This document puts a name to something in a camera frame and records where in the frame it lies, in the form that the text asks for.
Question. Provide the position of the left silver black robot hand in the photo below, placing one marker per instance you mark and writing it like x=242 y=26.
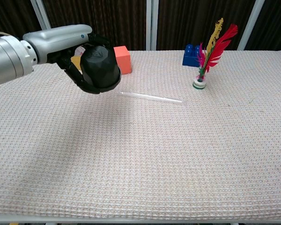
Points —
x=56 y=42

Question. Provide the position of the black faceted plastic cup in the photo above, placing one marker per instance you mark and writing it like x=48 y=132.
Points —
x=100 y=68

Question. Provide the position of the tan packing tape roll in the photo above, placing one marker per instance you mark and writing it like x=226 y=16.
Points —
x=76 y=63

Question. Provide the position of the dark fabric partition panel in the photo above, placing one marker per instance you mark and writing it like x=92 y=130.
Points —
x=107 y=18
x=276 y=23
x=11 y=14
x=189 y=18

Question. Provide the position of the orange foam cube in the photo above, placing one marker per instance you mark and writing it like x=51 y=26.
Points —
x=124 y=61

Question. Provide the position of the clear plastic tube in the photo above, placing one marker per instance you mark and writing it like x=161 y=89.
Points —
x=150 y=97

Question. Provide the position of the blue building block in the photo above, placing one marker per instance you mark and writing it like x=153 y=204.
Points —
x=188 y=58

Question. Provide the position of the beige waffle table cloth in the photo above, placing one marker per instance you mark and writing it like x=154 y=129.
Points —
x=154 y=152

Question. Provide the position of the red yellow feather shuttlecock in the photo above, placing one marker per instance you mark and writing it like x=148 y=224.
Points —
x=215 y=56

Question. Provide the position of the white table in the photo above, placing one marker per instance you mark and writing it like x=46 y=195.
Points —
x=140 y=219

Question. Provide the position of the silver partition post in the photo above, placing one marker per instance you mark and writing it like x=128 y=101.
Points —
x=152 y=23
x=251 y=23
x=41 y=14

